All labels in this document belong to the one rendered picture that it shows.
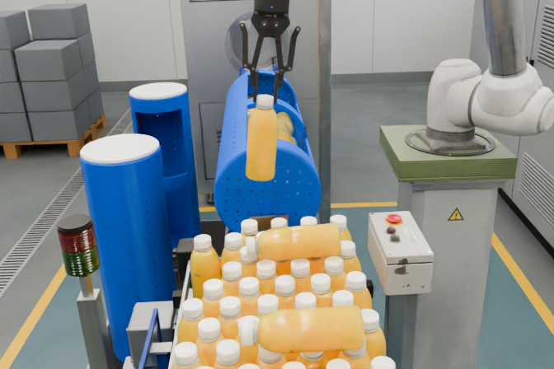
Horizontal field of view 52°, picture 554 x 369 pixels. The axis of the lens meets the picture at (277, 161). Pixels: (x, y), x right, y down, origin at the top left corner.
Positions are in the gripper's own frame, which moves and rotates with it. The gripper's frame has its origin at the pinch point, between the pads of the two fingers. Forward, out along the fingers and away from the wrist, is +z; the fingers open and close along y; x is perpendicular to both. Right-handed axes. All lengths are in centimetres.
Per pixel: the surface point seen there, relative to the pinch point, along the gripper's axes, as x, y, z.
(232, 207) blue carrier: -11.6, 6.3, 35.1
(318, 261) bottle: 16.4, -13.7, 34.2
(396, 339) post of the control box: 12, -36, 57
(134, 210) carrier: -58, 42, 60
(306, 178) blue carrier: -11.6, -12.3, 25.8
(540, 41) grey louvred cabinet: -188, -154, 4
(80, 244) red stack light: 33, 32, 24
